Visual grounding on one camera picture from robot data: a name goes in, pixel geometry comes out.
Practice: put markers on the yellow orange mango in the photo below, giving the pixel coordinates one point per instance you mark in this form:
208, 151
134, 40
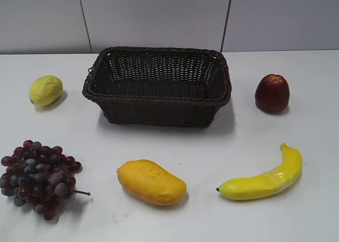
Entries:
151, 183

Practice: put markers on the dark woven wicker basket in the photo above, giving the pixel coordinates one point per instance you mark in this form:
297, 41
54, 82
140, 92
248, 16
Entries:
171, 87

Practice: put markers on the yellow banana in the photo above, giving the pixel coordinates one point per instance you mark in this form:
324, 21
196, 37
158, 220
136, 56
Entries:
266, 184

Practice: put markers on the dark red apple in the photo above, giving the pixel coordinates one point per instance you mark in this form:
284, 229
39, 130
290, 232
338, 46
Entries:
272, 94

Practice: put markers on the yellow lemon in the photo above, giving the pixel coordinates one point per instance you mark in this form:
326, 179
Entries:
45, 90

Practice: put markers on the purple grape bunch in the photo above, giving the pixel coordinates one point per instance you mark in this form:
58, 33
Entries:
40, 176

